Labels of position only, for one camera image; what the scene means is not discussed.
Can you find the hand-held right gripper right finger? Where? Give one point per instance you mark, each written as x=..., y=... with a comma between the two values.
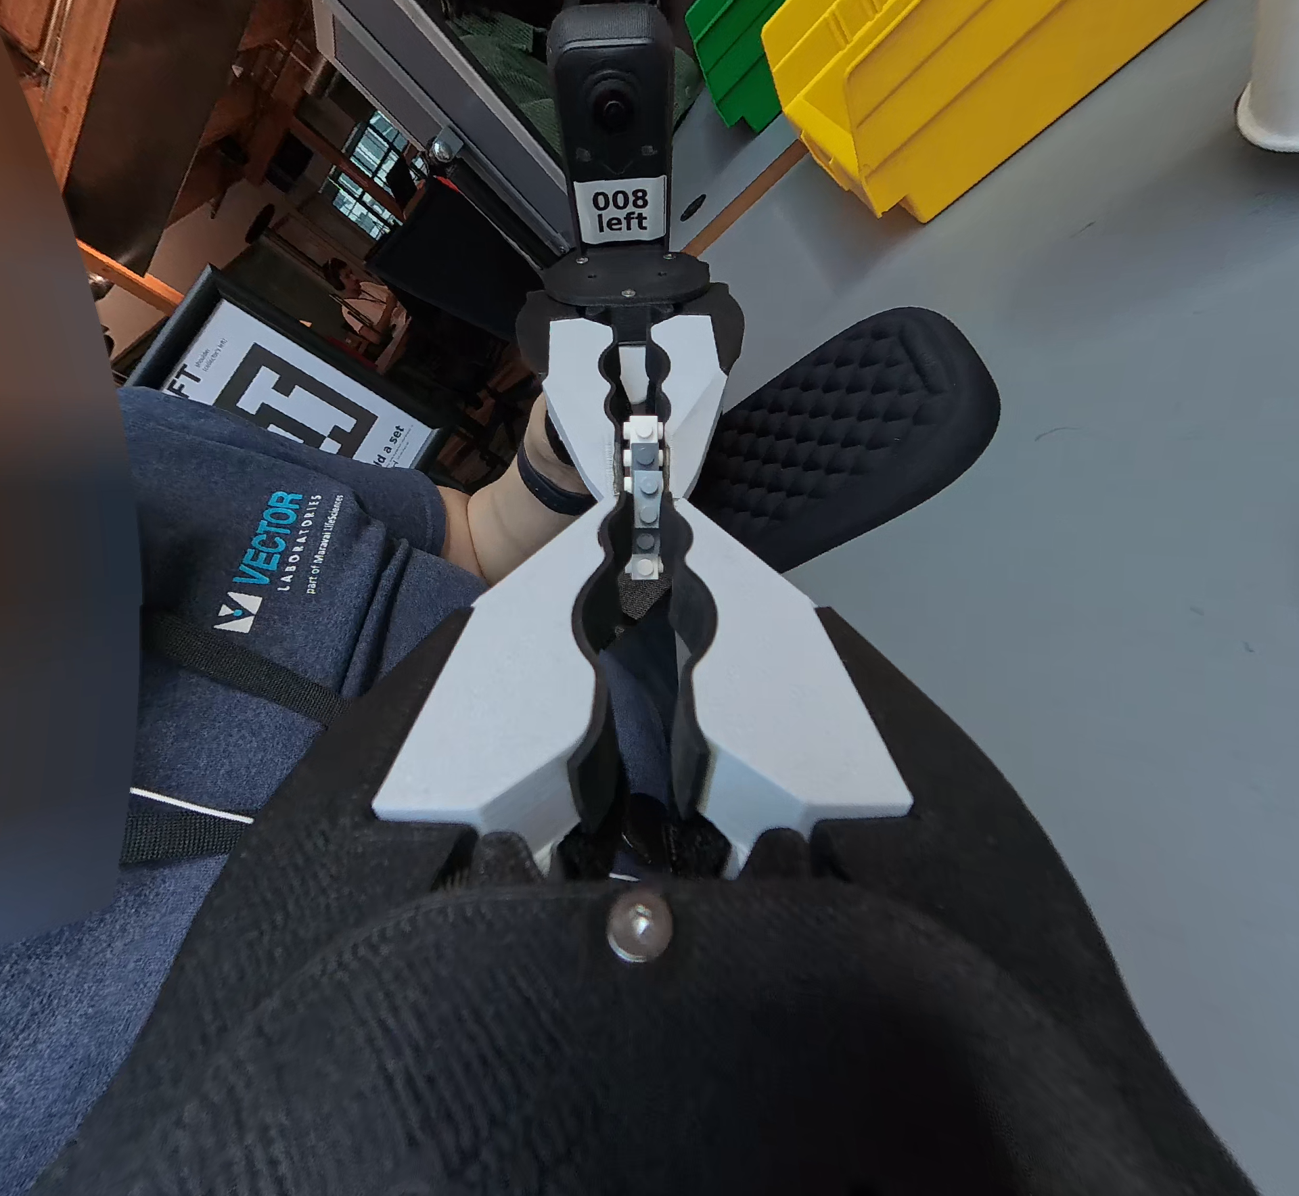
x=792, y=708

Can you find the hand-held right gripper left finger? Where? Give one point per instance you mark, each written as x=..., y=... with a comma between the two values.
x=487, y=708

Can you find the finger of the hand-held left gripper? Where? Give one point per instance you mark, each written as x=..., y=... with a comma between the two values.
x=578, y=373
x=695, y=385

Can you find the white lego beam grey plates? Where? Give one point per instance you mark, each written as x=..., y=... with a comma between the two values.
x=645, y=505

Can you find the yellow plastic bin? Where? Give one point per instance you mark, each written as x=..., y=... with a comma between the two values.
x=1015, y=28

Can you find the person's left forearm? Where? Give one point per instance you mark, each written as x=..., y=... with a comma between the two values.
x=496, y=531

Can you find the person's left hand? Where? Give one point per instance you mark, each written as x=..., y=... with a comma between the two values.
x=543, y=435

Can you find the black padded wrist rest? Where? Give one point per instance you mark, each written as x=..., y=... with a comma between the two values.
x=851, y=425

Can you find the green plastic bin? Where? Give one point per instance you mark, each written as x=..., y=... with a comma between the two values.
x=751, y=19

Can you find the person's navy sweatshirt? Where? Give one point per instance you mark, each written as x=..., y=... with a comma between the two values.
x=305, y=689

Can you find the grey framed panel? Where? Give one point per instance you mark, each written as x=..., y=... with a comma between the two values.
x=405, y=28

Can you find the black framed marker sign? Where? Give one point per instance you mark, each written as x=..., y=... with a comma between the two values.
x=285, y=394

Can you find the white paper cup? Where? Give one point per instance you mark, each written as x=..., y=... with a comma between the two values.
x=1279, y=19

